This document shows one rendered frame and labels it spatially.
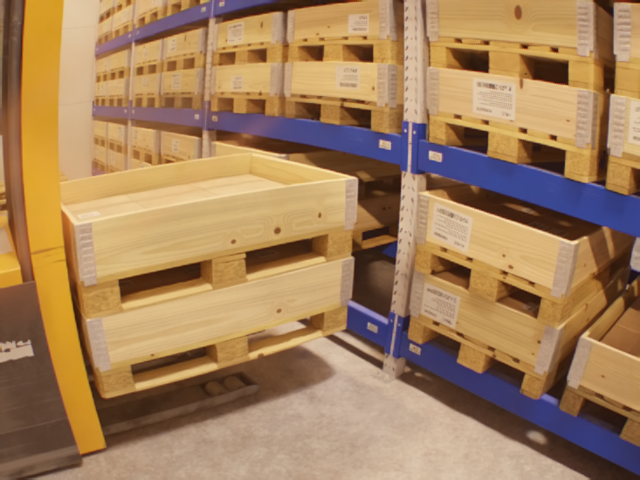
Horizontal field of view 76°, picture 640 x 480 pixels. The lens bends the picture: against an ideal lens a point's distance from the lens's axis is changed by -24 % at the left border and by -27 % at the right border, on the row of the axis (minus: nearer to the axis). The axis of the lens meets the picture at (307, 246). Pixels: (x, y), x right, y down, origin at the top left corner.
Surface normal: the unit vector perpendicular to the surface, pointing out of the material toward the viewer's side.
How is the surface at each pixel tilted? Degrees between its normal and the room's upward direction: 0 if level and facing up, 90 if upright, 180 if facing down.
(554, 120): 90
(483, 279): 90
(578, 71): 90
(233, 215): 90
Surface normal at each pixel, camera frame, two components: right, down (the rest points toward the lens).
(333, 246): 0.62, 0.27
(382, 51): -0.79, 0.17
